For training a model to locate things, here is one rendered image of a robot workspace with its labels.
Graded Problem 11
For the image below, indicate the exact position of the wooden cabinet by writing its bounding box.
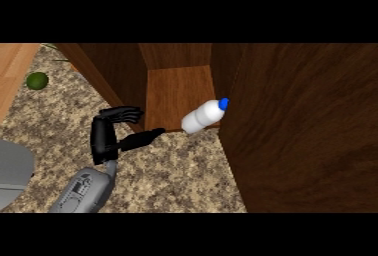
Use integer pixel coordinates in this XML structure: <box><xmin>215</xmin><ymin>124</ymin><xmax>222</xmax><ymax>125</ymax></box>
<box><xmin>137</xmin><ymin>42</ymin><xmax>221</xmax><ymax>134</ymax></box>

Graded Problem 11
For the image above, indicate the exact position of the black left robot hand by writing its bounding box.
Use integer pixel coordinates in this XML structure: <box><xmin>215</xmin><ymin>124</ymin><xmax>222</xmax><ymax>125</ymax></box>
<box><xmin>88</xmin><ymin>105</ymin><xmax>166</xmax><ymax>166</ymax></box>

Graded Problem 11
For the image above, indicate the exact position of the white blue-capped water bottle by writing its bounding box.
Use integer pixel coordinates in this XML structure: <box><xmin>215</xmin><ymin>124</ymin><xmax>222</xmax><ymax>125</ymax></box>
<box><xmin>179</xmin><ymin>97</ymin><xmax>231</xmax><ymax>135</ymax></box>

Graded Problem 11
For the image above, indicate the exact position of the grey rounded object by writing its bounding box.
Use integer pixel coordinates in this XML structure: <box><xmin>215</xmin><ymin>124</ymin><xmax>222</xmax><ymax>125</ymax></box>
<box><xmin>0</xmin><ymin>139</ymin><xmax>36</xmax><ymax>212</ymax></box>

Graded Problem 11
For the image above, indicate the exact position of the narrow dark wooden cabinet door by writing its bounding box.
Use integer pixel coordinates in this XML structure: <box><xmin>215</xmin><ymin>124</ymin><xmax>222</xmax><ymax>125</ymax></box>
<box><xmin>53</xmin><ymin>42</ymin><xmax>148</xmax><ymax>134</ymax></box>

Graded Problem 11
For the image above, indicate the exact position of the green round fruit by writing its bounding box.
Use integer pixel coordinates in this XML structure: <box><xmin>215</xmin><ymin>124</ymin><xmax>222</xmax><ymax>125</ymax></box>
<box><xmin>23</xmin><ymin>71</ymin><xmax>50</xmax><ymax>91</ymax></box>

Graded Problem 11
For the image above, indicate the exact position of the large dark wooden cabinet door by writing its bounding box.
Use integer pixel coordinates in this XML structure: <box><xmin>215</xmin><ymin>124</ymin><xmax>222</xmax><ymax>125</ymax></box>
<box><xmin>209</xmin><ymin>42</ymin><xmax>378</xmax><ymax>214</ymax></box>

